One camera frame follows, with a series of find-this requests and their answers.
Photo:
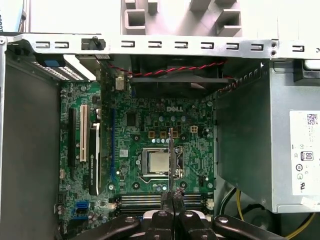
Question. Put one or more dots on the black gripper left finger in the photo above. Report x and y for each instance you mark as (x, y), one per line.
(160, 225)

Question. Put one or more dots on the black case fan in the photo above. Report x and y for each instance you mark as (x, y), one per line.
(175, 85)

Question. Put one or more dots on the black graphics card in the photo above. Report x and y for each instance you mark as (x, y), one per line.
(94, 162)

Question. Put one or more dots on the white four-pin power socket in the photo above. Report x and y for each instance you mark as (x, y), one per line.
(193, 130)

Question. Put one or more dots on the silver CPU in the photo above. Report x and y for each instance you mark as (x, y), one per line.
(158, 162)

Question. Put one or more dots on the grey power supply unit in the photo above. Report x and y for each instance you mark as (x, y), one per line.
(250, 137)

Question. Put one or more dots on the black PC case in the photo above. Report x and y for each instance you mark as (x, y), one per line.
(30, 150)

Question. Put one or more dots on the metal socket cover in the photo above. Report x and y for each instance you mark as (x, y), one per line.
(160, 150)

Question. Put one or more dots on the grey parts rack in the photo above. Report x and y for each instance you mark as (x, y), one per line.
(180, 20)

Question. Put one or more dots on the vented metal slot cover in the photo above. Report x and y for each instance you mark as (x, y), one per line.
(72, 70)

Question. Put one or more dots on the white expansion slot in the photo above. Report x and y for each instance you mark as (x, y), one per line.
(83, 132)

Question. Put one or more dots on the metal locking lever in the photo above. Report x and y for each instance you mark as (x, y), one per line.
(155, 176)

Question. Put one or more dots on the blue SATA port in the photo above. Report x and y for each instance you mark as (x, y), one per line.
(82, 207)

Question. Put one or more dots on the green motherboard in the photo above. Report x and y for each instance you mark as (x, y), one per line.
(200, 150)

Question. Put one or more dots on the black expansion slot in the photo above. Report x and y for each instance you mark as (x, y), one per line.
(72, 140)

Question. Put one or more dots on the black RAM slot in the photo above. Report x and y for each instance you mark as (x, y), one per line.
(140, 200)
(140, 196)
(140, 203)

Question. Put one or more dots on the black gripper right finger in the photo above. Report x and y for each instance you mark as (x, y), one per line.
(190, 225)

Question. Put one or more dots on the blue card latch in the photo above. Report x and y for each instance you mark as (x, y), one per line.
(55, 62)

